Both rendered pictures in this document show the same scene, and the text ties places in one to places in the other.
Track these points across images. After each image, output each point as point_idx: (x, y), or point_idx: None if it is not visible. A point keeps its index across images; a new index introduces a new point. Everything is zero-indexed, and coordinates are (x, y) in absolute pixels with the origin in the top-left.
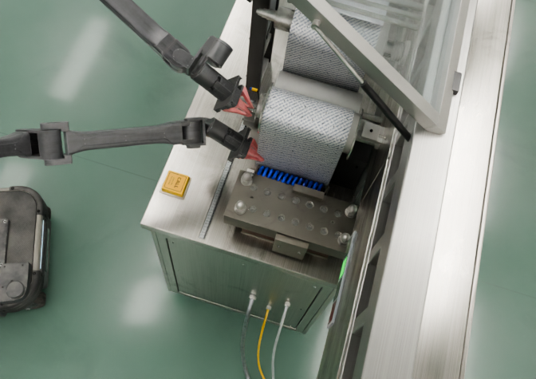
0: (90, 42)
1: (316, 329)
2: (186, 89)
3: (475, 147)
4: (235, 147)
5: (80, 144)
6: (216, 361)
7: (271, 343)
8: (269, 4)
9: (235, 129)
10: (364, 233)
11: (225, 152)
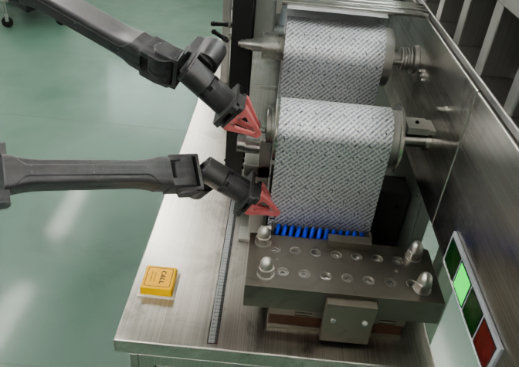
0: (18, 241)
1: None
2: (134, 269)
3: None
4: (242, 191)
5: (24, 172)
6: None
7: None
8: (251, 37)
9: (224, 217)
10: (492, 187)
11: (218, 241)
